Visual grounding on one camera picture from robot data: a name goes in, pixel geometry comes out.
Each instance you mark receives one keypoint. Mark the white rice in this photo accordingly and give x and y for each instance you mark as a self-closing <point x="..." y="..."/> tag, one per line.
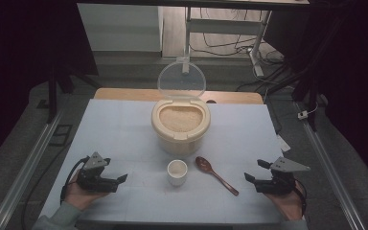
<point x="180" y="119"/>

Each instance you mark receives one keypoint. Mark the clear round container lid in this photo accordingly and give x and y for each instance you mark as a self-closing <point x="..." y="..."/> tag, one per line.
<point x="181" y="78"/>

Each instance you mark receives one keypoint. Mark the aluminium rail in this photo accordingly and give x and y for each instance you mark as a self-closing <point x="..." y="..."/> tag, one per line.
<point x="25" y="172"/>
<point x="329" y="169"/>

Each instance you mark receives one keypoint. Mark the cream plastic rice container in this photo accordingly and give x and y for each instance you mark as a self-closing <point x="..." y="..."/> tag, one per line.
<point x="179" y="142"/>

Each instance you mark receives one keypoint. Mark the small white box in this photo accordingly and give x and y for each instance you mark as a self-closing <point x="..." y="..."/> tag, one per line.
<point x="302" y="115"/>

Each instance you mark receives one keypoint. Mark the white cup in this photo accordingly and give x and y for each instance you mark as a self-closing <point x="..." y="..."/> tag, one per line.
<point x="177" y="177"/>

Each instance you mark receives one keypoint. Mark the pale cabinet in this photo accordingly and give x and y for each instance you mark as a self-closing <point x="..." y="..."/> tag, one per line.
<point x="118" y="28"/>

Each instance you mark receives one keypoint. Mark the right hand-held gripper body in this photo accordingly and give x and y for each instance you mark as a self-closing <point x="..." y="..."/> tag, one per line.
<point x="276" y="185"/>

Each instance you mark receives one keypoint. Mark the white tag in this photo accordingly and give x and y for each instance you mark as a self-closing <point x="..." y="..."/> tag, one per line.
<point x="283" y="144"/>

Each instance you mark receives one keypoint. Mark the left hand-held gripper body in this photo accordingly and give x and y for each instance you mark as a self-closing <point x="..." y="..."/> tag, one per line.
<point x="93" y="182"/>

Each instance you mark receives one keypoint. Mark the person's left hand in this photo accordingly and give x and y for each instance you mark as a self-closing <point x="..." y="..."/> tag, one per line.
<point x="78" y="196"/>

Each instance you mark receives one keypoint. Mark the dark curtain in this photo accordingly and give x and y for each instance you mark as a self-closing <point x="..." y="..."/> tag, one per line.
<point x="12" y="64"/>
<point x="357" y="80"/>

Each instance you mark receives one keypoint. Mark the brown wooden spoon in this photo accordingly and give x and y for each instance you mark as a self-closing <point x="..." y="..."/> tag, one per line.
<point x="204" y="165"/>

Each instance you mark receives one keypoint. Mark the black stand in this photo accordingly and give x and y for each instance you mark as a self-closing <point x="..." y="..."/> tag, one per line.
<point x="311" y="96"/>
<point x="52" y="96"/>

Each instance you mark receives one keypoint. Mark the pale blue table mat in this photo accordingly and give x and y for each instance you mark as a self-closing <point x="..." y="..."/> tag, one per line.
<point x="115" y="134"/>

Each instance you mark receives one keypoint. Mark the dark table grommet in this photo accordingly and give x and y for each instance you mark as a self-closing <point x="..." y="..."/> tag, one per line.
<point x="211" y="101"/>

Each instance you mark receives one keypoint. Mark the white desk frame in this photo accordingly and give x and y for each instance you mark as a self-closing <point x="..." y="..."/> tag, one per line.
<point x="223" y="27"/>

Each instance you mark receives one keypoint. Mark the person's right hand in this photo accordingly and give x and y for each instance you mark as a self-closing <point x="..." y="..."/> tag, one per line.
<point x="289" y="204"/>

